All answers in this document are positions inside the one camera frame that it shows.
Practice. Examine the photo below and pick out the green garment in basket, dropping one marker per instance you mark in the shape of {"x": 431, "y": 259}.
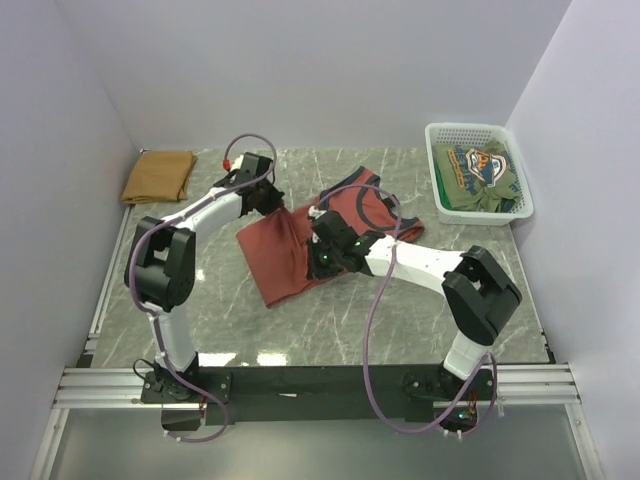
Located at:
{"x": 476, "y": 179}

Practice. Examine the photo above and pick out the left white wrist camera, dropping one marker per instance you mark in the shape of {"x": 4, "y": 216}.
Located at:
{"x": 233, "y": 164}

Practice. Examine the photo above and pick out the tan ribbed tank top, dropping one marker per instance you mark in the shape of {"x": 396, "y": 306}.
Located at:
{"x": 159, "y": 176}

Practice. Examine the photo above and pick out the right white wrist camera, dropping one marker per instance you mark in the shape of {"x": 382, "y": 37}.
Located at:
{"x": 315, "y": 213}

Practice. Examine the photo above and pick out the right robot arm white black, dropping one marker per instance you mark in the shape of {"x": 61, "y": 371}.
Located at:
{"x": 481, "y": 296}

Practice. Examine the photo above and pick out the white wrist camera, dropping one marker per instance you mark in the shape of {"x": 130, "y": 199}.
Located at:
{"x": 233, "y": 164}
{"x": 315, "y": 213}

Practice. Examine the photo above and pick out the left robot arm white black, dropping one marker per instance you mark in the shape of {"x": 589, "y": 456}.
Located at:
{"x": 161, "y": 269}

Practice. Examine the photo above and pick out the red tank top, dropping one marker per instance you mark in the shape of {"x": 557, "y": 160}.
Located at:
{"x": 275, "y": 247}

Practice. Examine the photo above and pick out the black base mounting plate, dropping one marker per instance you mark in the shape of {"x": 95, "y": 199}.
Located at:
{"x": 412, "y": 393}

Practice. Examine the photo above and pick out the white plastic laundry basket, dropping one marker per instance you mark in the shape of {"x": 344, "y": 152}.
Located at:
{"x": 477, "y": 135}

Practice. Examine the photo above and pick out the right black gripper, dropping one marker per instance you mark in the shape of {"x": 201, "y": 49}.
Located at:
{"x": 316, "y": 271}

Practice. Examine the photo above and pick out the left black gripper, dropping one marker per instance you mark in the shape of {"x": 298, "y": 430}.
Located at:
{"x": 275, "y": 202}

